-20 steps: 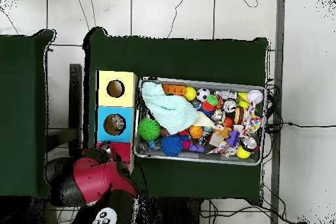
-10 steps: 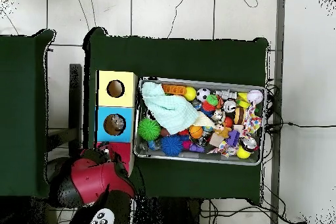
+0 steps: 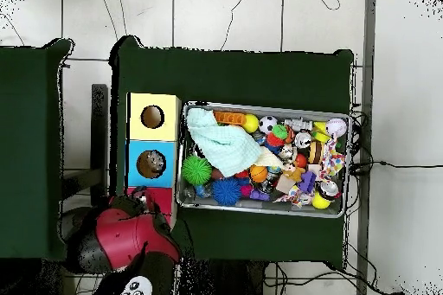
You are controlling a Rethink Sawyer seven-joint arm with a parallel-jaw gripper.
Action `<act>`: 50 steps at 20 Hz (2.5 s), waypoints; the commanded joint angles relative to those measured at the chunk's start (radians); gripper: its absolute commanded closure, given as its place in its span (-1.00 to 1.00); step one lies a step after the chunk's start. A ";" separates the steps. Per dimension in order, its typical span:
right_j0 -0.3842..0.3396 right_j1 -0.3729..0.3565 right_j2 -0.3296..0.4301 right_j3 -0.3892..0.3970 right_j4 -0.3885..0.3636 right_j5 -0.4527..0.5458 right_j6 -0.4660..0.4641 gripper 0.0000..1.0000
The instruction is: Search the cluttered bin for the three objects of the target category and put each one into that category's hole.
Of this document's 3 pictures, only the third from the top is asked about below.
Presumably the wire mesh metal bin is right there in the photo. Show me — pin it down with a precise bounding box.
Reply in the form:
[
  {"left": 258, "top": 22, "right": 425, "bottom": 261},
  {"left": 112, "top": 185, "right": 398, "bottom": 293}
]
[{"left": 176, "top": 100, "right": 353, "bottom": 219}]

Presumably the small orange basketball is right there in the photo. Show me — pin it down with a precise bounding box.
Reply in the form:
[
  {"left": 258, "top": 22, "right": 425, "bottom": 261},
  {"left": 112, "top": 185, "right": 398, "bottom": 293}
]
[{"left": 249, "top": 164, "right": 270, "bottom": 183}]

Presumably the brown plush monkey toy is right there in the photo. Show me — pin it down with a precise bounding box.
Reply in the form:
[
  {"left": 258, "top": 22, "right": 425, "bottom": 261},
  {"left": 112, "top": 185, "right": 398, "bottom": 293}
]
[{"left": 281, "top": 162, "right": 307, "bottom": 183}]

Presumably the black upright panel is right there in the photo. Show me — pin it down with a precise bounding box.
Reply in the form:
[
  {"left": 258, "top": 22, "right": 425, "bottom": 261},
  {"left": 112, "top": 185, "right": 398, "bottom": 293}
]
[{"left": 90, "top": 83, "right": 109, "bottom": 206}]

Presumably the dark green tablecloth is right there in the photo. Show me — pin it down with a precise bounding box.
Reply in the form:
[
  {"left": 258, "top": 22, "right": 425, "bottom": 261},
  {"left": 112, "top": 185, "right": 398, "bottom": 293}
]
[
  {"left": 0, "top": 37, "right": 81, "bottom": 264},
  {"left": 107, "top": 34, "right": 356, "bottom": 271}
]

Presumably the yellow plastic ball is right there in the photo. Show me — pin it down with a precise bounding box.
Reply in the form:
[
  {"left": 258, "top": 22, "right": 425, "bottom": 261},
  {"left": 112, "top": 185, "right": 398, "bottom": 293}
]
[{"left": 242, "top": 113, "right": 260, "bottom": 134}]

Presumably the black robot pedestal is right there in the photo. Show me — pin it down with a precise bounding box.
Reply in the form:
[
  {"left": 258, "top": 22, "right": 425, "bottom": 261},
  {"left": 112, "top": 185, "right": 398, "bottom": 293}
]
[{"left": 184, "top": 259, "right": 267, "bottom": 295}]

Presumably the thin black cable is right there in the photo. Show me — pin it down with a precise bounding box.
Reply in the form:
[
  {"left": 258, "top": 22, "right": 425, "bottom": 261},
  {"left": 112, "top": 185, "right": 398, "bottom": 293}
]
[
  {"left": 349, "top": 159, "right": 443, "bottom": 171},
  {"left": 220, "top": 0, "right": 251, "bottom": 51}
]

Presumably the wooden box with three holes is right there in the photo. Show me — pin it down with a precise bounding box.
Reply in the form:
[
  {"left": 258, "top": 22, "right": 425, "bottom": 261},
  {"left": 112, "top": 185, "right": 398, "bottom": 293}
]
[{"left": 121, "top": 92, "right": 183, "bottom": 228}]

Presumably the dark grey round base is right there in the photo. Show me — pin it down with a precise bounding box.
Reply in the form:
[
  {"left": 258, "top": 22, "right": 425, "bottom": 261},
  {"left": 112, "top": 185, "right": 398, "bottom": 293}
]
[{"left": 60, "top": 205, "right": 94, "bottom": 240}]

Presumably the small soccer ball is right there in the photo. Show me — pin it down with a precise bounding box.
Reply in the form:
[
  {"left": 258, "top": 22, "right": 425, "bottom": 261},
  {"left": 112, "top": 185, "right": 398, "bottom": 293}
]
[{"left": 258, "top": 115, "right": 279, "bottom": 136}]

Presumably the green spiky creature toy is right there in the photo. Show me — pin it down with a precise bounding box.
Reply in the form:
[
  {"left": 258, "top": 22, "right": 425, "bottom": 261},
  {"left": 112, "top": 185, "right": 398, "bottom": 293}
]
[{"left": 271, "top": 124, "right": 289, "bottom": 140}]

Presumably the mint green waffle cloth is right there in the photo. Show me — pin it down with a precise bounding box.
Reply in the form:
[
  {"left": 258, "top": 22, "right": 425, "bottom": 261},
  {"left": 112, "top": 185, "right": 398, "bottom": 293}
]
[{"left": 185, "top": 107, "right": 264, "bottom": 178}]

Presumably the green spiky rubber ball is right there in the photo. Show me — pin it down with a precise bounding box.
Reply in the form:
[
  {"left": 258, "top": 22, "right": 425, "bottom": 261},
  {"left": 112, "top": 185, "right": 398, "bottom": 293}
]
[{"left": 181, "top": 155, "right": 213, "bottom": 186}]

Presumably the orange plastic brick toy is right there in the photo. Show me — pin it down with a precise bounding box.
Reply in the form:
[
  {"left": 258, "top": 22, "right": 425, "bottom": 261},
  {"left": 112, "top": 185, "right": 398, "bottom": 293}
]
[{"left": 213, "top": 111, "right": 247, "bottom": 126}]

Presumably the blue spiky rubber ball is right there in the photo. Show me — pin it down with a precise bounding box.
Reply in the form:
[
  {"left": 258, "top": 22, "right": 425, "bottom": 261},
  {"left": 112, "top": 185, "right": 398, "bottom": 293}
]
[{"left": 211, "top": 176, "right": 242, "bottom": 205}]

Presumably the grey metal bar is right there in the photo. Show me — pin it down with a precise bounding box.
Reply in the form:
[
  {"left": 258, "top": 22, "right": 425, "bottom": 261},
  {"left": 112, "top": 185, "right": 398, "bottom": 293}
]
[{"left": 355, "top": 0, "right": 378, "bottom": 295}]

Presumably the white baseball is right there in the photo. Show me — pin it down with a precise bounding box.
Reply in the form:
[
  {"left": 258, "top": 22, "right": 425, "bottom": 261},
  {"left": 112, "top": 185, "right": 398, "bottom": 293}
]
[{"left": 325, "top": 118, "right": 348, "bottom": 138}]

